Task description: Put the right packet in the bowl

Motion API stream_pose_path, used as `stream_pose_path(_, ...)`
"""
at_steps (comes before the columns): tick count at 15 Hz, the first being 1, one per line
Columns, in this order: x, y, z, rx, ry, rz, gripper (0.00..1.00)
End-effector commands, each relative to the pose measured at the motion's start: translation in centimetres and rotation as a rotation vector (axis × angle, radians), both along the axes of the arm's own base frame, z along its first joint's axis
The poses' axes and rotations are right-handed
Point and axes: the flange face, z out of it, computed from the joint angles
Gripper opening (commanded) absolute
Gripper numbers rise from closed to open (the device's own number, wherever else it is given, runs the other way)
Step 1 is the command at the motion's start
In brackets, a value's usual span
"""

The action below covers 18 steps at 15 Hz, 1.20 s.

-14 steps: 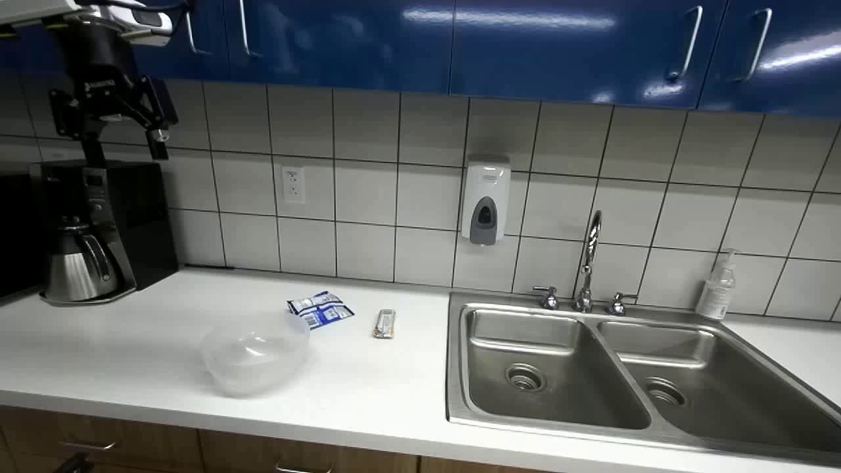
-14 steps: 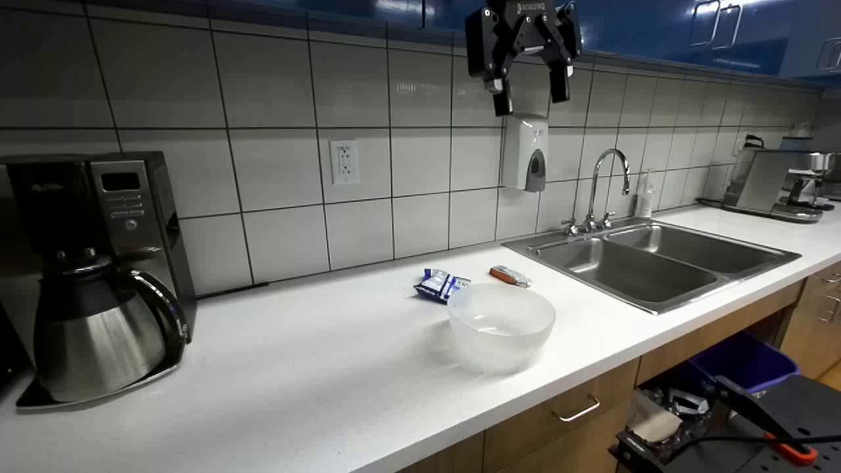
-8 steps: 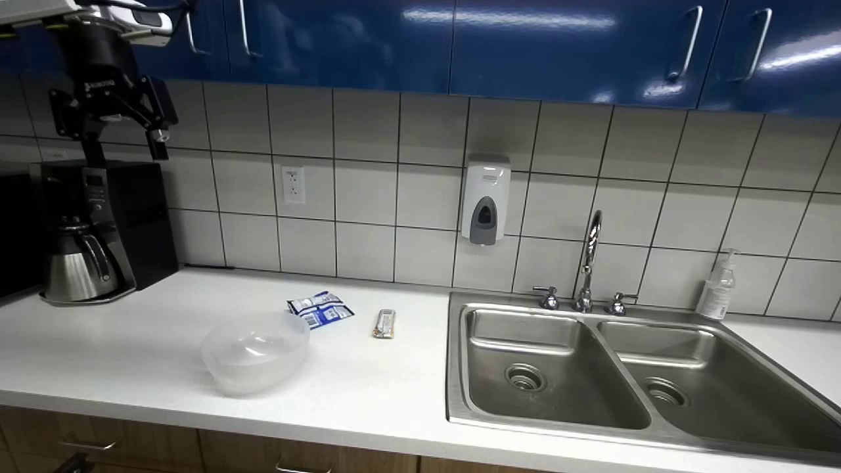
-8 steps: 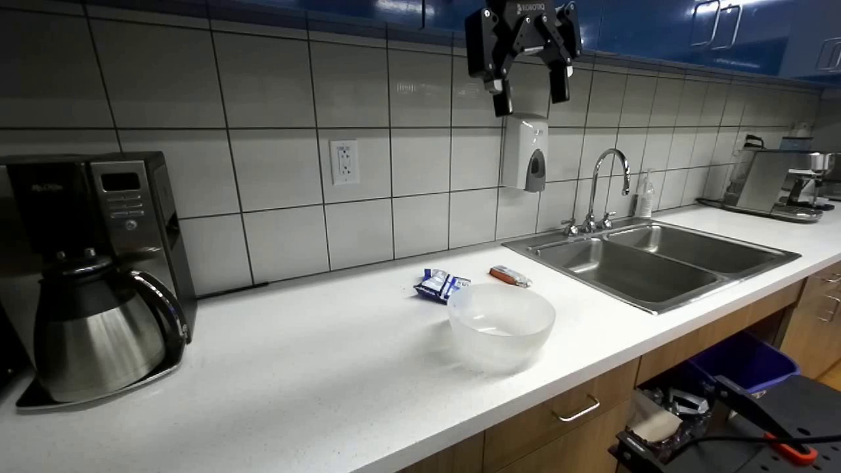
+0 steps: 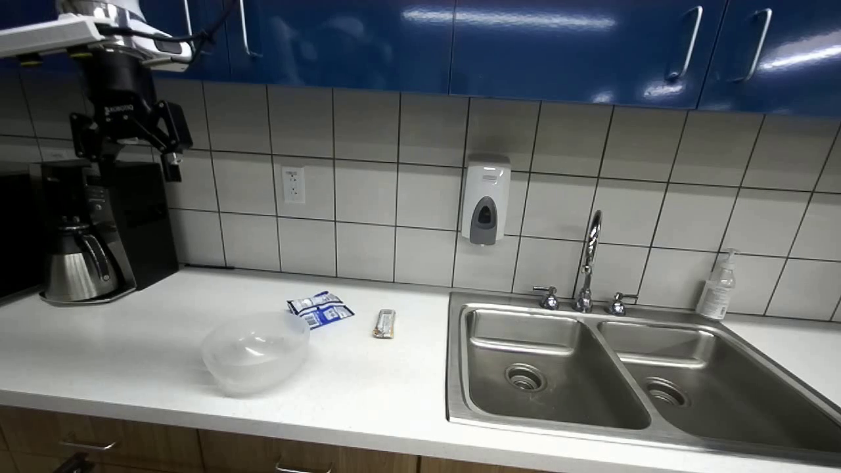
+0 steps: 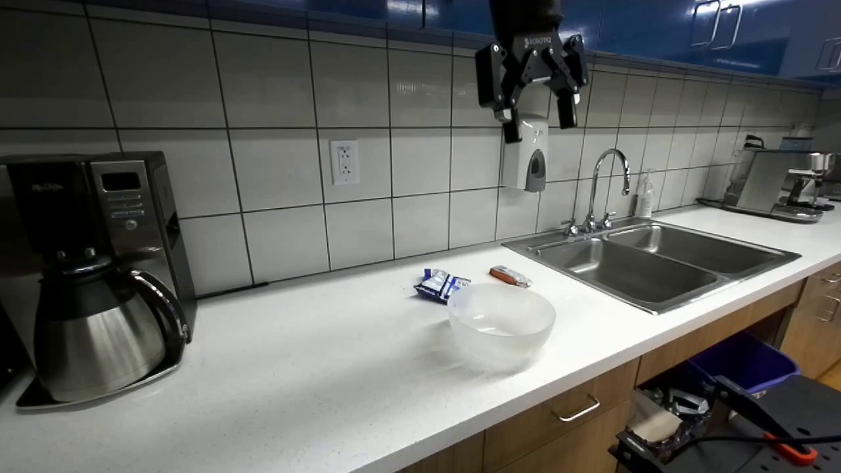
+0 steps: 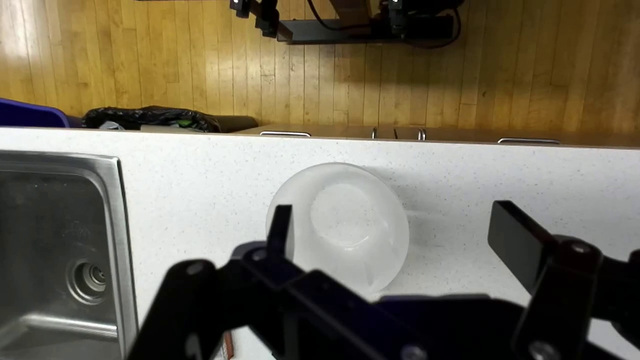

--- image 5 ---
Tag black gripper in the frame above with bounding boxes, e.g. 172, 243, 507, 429
70, 49, 196, 183

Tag translucent plastic bowl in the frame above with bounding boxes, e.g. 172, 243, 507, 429
197, 309, 313, 400

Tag blue white packet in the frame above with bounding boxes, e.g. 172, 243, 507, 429
286, 288, 359, 334

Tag black coffee maker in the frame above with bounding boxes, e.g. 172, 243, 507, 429
35, 155, 181, 309

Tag steel coffee carafe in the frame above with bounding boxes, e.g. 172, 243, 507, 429
42, 221, 125, 305

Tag black microwave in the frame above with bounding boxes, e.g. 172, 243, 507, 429
0, 168, 49, 305

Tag wooden drawer front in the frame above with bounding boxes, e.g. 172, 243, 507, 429
197, 425, 423, 473
0, 405, 205, 473

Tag chrome faucet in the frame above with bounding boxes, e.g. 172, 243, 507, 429
573, 208, 604, 313

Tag steel double sink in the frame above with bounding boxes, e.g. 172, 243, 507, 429
444, 292, 841, 467

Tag clear soap bottle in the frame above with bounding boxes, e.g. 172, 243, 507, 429
695, 250, 740, 323

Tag white wall outlet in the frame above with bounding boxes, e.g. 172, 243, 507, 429
279, 166, 310, 209

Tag white wall soap dispenser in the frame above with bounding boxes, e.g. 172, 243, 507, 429
461, 155, 514, 247

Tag chrome faucet handle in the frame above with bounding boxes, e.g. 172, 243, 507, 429
535, 283, 564, 313
607, 288, 639, 318

